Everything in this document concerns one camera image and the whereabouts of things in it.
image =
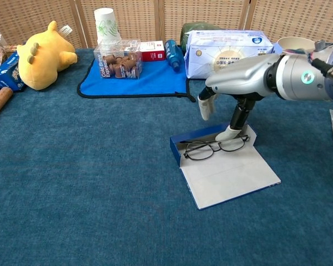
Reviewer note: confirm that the black thin-framed eyeglasses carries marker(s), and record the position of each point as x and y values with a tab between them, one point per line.
199	152

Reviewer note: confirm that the red and white small box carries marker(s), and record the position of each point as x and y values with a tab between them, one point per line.
152	52

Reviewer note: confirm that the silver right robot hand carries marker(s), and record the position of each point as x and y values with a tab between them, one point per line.
244	76

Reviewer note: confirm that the woven folding screen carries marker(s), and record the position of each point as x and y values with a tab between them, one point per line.
211	11

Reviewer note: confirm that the clear coffee capsule box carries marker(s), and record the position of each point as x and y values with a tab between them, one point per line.
119	65

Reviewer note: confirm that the white wet wipes pack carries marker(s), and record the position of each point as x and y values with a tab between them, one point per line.
211	55

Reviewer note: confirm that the white paper cup stack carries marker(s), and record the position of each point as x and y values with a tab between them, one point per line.
106	27

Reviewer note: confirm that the blue plastic bottle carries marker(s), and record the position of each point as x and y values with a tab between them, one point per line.
173	55

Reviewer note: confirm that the beige bowl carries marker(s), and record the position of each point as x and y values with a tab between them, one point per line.
294	43

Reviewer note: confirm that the yellow plush toy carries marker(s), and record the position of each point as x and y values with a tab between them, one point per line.
41	61

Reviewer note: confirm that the blue cardboard glasses box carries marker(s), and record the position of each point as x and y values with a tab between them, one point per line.
227	180

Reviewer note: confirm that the green bag behind tissues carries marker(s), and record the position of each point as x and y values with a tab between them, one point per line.
191	29

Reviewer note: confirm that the blue cloth with black trim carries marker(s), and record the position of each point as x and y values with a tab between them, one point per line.
155	81

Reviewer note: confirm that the long blue biscuit box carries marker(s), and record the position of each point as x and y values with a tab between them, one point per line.
5	74

